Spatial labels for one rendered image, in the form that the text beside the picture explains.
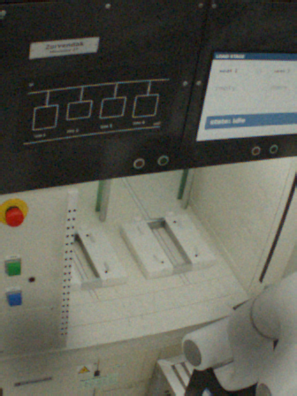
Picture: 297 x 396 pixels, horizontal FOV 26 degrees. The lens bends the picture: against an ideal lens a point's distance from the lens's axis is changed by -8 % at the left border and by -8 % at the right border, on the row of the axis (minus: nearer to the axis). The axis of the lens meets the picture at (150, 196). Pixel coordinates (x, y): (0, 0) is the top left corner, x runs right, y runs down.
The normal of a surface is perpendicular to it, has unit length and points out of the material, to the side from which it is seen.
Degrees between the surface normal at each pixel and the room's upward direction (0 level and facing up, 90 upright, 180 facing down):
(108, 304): 0
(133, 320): 0
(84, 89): 90
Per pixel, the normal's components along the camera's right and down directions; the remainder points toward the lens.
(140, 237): 0.15, -0.78
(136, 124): 0.39, 0.62
